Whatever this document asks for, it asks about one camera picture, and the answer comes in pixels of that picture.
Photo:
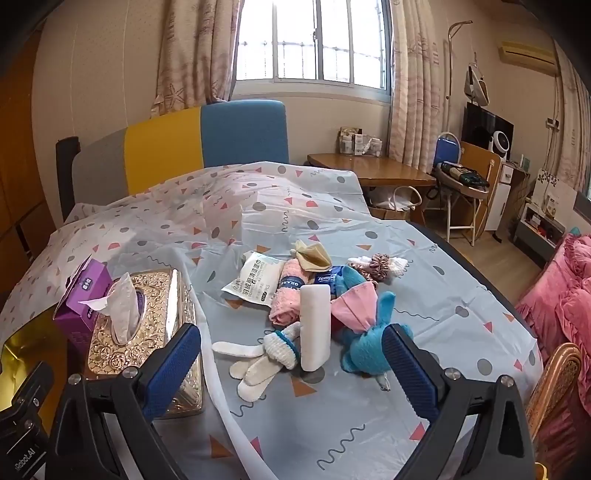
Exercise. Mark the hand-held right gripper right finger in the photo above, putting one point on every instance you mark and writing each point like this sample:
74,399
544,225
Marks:
411,374

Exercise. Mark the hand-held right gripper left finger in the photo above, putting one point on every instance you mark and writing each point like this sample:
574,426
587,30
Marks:
171,369

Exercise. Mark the blue plush bunny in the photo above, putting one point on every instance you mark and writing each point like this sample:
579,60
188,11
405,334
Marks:
364,350

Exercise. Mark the white knit sock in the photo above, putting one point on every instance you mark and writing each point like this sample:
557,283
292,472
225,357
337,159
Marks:
398,268

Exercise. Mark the white towel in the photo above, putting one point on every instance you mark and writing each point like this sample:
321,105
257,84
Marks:
315,327

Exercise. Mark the brown satin scrunchie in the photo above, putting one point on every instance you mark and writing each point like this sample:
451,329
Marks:
381,265

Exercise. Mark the pink striped scrunchie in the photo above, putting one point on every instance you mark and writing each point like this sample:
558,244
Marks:
360,266

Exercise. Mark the white wet wipes packet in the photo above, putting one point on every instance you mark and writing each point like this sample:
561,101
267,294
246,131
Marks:
256,277

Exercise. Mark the blue pocket tissue packet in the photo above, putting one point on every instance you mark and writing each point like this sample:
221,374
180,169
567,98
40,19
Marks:
325,277

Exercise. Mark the pink fluffy sock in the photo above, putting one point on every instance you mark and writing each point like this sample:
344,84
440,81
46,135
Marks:
284,304

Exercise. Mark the beige cloth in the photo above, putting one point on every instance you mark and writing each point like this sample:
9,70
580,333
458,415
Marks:
314,258

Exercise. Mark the white tissue sheet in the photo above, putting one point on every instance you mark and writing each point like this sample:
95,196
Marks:
124,314

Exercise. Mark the gold ornate tissue box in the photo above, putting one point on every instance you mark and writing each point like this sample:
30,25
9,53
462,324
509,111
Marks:
154,295

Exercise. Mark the printed plastic tablecloth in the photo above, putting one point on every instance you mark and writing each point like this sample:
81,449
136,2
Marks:
452,286

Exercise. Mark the purple tissue box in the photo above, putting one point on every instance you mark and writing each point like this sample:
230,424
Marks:
78,309

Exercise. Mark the wicker chair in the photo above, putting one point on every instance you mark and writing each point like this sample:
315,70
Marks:
554,374

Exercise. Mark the cardboard box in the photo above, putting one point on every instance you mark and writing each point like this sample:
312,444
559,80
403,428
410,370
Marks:
390,214

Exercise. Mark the pink ruffled bedding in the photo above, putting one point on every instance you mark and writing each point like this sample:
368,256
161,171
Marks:
563,300

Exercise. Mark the grey low shelf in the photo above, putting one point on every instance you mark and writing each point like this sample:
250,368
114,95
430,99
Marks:
535,230

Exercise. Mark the white cabinet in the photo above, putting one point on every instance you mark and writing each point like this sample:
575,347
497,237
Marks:
503,194

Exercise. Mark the black and green tool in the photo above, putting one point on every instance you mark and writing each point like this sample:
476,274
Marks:
461,175

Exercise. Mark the wooden desk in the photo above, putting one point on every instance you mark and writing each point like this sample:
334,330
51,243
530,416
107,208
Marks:
369,168

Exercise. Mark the grey yellow blue chair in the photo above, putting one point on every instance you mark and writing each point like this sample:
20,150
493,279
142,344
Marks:
161,147

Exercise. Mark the wooden board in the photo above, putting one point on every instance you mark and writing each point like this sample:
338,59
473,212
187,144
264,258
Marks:
485,161

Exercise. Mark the blue folding chair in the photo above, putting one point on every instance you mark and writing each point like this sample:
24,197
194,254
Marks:
445,150

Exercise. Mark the small white box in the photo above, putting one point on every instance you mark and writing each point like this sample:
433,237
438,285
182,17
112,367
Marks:
374,146

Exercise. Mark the white floral print box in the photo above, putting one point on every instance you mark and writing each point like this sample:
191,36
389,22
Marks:
554,189

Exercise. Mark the white round fan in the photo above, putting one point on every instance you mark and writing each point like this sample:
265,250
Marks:
501,144

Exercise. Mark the wooden wardrobe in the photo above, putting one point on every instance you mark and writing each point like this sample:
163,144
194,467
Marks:
18,161

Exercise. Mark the black monitor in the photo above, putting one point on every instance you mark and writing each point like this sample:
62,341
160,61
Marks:
480,124

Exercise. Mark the beige patterned curtain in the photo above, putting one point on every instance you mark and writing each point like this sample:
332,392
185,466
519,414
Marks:
415,92
575,115

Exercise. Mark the white hanging bag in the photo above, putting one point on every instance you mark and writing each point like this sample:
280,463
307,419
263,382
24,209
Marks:
480,90

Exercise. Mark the metal pole stand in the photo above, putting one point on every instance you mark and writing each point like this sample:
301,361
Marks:
448,83

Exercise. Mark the beige starfish print curtain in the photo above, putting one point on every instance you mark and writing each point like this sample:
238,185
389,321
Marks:
194,55

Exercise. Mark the barred window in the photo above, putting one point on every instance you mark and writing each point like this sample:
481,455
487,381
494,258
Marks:
295,37

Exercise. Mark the wall air conditioner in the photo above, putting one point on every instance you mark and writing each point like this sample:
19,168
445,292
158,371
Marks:
526,55

